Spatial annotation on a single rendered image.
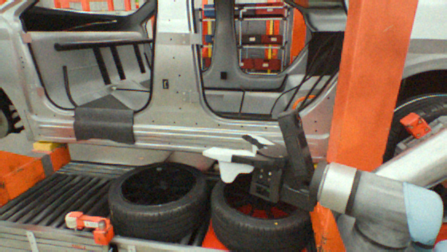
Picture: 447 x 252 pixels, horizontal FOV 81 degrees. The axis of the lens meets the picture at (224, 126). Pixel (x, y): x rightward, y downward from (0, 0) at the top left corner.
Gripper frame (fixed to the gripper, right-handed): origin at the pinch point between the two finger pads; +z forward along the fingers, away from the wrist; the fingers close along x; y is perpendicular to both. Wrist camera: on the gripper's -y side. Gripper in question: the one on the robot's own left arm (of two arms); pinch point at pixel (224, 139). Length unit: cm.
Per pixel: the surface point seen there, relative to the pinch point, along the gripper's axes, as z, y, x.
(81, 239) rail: 101, 93, 26
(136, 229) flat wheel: 80, 87, 47
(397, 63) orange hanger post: -26, -20, 59
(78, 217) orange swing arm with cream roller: 103, 79, 26
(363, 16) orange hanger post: -14, -33, 53
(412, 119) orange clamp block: -38, 2, 102
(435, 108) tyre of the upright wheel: -46, -4, 113
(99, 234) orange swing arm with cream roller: 82, 79, 25
